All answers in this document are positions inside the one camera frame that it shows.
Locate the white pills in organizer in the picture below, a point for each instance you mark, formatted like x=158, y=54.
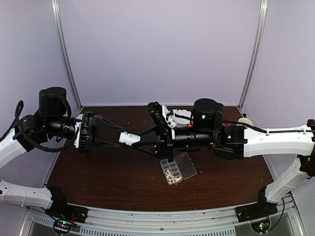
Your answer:
x=169, y=175

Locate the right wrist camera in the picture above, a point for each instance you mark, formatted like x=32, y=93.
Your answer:
x=162, y=117

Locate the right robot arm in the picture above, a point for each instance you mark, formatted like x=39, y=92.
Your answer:
x=232, y=140

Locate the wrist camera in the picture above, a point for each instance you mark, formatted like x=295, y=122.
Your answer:
x=162, y=117
x=84, y=139

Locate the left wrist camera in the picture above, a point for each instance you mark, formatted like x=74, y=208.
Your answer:
x=84, y=139

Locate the beige pills in organizer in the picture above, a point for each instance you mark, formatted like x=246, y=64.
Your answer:
x=174, y=181

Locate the left aluminium frame post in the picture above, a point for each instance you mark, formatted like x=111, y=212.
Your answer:
x=64, y=52

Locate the clear plastic pill organizer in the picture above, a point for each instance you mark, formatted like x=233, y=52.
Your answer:
x=181, y=167

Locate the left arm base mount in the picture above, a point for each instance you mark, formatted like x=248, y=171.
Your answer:
x=64, y=215

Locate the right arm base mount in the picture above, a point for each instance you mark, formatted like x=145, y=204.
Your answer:
x=262, y=208

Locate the shorter small white bottle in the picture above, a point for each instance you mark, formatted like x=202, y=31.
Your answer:
x=128, y=138

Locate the right aluminium frame post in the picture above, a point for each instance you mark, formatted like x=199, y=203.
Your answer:
x=261, y=22

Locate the front aluminium rail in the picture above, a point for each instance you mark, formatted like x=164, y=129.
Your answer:
x=211, y=222

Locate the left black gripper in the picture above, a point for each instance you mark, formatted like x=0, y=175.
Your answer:
x=88, y=122

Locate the cream ceramic mug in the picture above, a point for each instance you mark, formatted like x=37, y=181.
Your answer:
x=245, y=120

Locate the white fluted bowl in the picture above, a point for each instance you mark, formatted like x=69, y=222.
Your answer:
x=182, y=116

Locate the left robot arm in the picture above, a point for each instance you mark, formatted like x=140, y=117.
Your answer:
x=53, y=129

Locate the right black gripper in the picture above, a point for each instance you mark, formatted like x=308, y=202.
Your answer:
x=164, y=146

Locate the aluminium frame post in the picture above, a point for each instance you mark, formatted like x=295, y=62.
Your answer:
x=64, y=52
x=261, y=22

